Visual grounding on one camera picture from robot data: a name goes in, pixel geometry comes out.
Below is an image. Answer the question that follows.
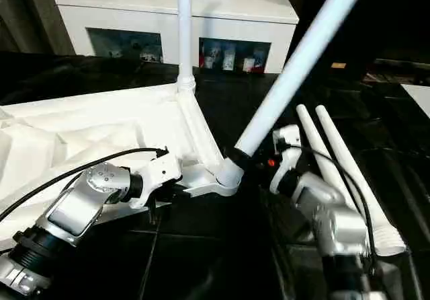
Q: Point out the white board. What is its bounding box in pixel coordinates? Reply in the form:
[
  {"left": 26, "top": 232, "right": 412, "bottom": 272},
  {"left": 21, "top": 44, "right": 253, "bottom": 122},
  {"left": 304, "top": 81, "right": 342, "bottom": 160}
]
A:
[{"left": 401, "top": 83, "right": 430, "bottom": 119}]

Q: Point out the black bar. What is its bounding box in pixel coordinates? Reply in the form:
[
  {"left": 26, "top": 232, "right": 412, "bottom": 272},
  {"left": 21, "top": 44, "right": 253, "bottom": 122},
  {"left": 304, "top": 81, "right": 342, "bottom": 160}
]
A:
[{"left": 374, "top": 59, "right": 430, "bottom": 74}]

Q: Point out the grey curtain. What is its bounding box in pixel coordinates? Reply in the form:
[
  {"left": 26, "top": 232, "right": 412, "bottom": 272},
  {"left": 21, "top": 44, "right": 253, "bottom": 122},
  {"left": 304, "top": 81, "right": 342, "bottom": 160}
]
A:
[{"left": 0, "top": 0, "right": 79, "bottom": 56}]

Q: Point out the black mat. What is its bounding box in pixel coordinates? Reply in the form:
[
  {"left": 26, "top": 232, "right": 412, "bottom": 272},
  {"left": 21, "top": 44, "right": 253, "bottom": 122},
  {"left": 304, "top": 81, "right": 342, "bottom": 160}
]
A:
[{"left": 0, "top": 50, "right": 430, "bottom": 300}]

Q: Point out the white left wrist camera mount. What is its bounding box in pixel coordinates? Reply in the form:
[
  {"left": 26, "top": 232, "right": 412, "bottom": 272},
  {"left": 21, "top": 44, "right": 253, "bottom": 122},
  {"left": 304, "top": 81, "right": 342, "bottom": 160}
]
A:
[{"left": 129, "top": 148, "right": 184, "bottom": 210}]

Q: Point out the white cabinet with glass doors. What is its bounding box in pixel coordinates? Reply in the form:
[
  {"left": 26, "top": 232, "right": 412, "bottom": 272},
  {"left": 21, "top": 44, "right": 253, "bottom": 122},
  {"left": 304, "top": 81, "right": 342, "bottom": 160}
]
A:
[{"left": 54, "top": 0, "right": 300, "bottom": 75}]

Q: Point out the white plastic table top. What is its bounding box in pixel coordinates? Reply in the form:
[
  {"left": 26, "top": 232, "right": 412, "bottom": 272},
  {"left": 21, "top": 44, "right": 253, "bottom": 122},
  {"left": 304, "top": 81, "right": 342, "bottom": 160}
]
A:
[{"left": 0, "top": 81, "right": 248, "bottom": 244}]

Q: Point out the white plastic table leg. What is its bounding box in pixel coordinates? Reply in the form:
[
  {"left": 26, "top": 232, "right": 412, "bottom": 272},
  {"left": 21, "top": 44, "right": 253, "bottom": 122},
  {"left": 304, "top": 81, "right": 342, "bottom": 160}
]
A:
[
  {"left": 214, "top": 0, "right": 372, "bottom": 187},
  {"left": 296, "top": 104, "right": 357, "bottom": 213},
  {"left": 177, "top": 0, "right": 197, "bottom": 94},
  {"left": 314, "top": 106, "right": 406, "bottom": 257}
]

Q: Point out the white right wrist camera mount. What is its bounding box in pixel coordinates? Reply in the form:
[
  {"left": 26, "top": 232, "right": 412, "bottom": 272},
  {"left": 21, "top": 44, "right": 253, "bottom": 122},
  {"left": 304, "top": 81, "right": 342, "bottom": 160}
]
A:
[{"left": 268, "top": 124, "right": 302, "bottom": 194}]

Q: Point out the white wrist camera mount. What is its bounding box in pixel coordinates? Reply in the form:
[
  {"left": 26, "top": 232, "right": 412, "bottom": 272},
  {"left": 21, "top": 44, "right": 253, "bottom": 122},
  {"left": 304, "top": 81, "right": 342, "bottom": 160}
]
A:
[
  {"left": 268, "top": 124, "right": 302, "bottom": 194},
  {"left": 129, "top": 148, "right": 184, "bottom": 210}
]

